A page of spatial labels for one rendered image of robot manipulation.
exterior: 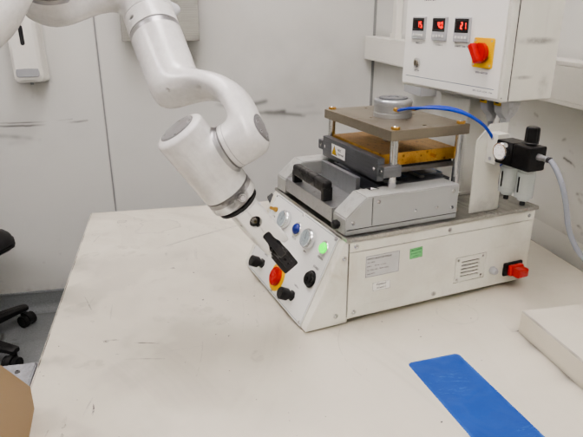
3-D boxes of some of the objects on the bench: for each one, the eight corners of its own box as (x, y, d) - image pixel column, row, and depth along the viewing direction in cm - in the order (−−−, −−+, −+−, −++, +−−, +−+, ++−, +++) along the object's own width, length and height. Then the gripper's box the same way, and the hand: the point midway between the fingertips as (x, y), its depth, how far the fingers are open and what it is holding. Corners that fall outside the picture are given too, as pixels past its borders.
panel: (247, 264, 131) (278, 192, 128) (300, 327, 106) (340, 238, 103) (239, 263, 130) (271, 190, 128) (291, 325, 105) (331, 235, 102)
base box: (429, 230, 153) (435, 169, 147) (536, 289, 121) (549, 214, 115) (245, 264, 133) (243, 194, 127) (313, 344, 101) (314, 257, 95)
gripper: (204, 198, 101) (260, 264, 110) (230, 226, 88) (291, 297, 97) (236, 172, 102) (289, 239, 111) (265, 195, 89) (323, 269, 98)
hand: (284, 259), depth 103 cm, fingers closed
